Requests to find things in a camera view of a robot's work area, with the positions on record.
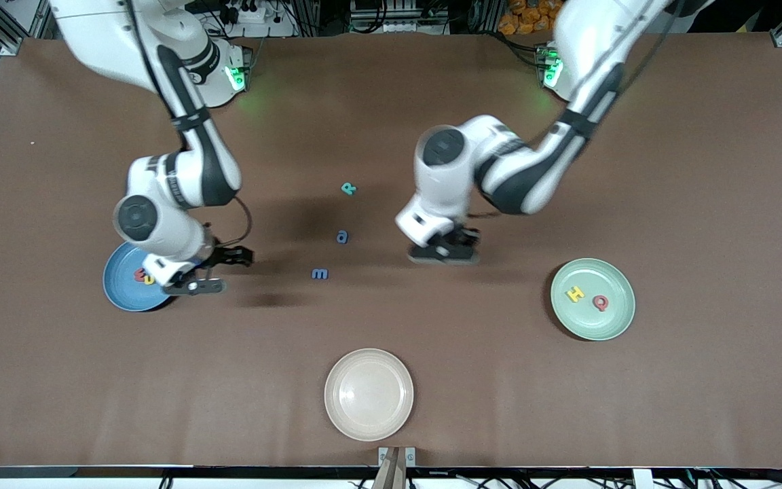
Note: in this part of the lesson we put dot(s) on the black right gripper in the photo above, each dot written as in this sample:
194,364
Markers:
225,255

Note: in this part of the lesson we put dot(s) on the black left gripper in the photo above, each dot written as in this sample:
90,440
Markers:
462,237

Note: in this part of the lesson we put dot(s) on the blue lowercase m letter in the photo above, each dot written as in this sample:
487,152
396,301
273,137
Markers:
320,274

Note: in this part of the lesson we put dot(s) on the red lowercase m letter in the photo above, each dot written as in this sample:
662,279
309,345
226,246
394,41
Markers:
140,275

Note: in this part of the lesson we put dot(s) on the yellow uppercase H letter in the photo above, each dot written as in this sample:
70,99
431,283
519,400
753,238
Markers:
574,294

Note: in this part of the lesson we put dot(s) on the teal uppercase R letter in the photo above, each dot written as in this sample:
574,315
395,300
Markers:
348,189

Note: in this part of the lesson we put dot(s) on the red uppercase Q letter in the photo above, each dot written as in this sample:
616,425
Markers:
600,303

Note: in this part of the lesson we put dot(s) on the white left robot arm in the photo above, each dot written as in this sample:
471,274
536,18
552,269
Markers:
445,176

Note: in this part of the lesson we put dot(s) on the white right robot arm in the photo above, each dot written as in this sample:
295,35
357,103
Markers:
160,224

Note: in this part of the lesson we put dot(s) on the blue round plate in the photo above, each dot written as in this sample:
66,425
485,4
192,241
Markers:
119,285

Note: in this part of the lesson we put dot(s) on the green round plate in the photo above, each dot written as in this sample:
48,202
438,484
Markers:
608,326

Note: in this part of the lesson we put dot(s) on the beige round plate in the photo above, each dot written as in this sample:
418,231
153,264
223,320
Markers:
368,394

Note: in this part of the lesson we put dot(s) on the white electronics rack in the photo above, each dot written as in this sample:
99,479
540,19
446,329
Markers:
398,27

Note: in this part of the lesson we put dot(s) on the orange packet pile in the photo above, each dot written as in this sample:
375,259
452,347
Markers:
527,17

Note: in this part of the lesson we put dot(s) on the white power strip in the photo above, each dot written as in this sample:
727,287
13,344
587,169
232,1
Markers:
255,15

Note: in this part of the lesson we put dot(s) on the metal clamp bracket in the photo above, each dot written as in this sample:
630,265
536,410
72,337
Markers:
382,454

